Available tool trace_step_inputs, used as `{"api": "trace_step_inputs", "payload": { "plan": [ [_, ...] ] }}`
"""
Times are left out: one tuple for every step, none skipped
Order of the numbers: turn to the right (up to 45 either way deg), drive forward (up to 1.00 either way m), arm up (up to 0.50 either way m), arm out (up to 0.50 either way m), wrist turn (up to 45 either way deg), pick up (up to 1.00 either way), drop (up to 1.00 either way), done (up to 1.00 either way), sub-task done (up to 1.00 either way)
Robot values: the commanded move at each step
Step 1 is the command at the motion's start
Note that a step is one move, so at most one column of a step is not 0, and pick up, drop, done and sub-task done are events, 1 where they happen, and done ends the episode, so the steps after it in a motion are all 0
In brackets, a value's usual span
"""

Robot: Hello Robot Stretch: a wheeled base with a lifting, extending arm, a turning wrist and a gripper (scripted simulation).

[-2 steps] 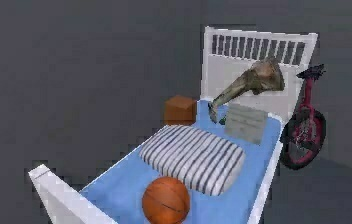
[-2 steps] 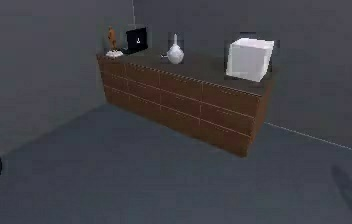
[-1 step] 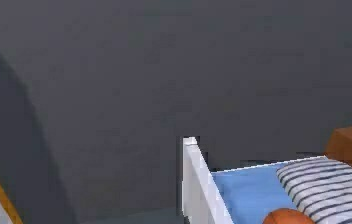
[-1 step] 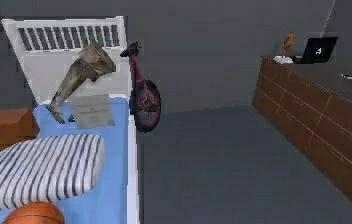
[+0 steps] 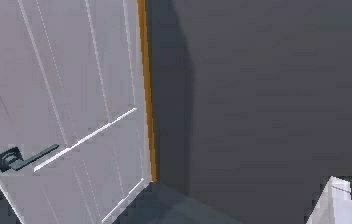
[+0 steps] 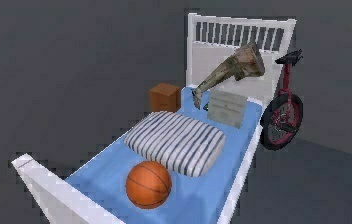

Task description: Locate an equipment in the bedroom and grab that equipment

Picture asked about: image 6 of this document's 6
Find brown cardboard box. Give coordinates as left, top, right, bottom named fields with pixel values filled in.
left=149, top=82, right=182, bottom=114

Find red black unicycle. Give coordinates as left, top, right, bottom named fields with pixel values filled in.
left=259, top=48, right=304, bottom=151

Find orange basketball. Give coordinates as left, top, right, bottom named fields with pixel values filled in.
left=125, top=160, right=173, bottom=210

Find white blue striped pillow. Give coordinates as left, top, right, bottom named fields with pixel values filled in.
left=123, top=110, right=227, bottom=178

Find grey laptop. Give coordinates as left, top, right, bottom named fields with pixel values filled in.
left=202, top=89, right=248, bottom=130

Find white bed with blue sheet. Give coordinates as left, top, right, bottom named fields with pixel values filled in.
left=11, top=12, right=298, bottom=224

